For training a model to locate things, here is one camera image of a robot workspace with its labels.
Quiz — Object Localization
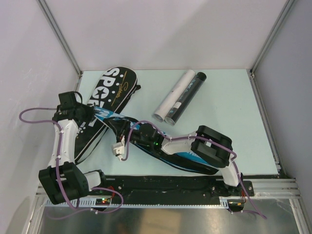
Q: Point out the black racket cover bag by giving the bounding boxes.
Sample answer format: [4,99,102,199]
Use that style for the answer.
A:
[75,66,140,164]

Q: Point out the blue racket cover bag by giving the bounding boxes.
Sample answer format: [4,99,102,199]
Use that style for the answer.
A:
[96,108,218,176]

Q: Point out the white shuttlecock tube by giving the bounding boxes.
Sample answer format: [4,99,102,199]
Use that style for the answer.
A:
[153,70,195,122]

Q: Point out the black shuttlecock tube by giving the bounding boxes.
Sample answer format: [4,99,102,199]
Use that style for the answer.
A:
[165,72,207,126]

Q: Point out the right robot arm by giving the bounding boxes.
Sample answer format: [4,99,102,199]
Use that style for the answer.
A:
[120,121,243,195]

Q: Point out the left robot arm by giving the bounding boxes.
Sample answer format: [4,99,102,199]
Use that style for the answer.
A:
[39,91,108,205]

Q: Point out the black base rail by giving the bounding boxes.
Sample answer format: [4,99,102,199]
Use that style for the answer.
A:
[100,175,254,206]

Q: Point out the left aluminium frame post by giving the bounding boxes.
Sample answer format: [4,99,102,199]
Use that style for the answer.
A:
[37,0,82,77]

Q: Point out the aluminium frame post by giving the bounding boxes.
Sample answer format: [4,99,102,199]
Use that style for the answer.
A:
[249,0,297,74]
[37,0,82,77]

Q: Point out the right aluminium frame post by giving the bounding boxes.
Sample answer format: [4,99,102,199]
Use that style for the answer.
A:
[249,0,297,74]

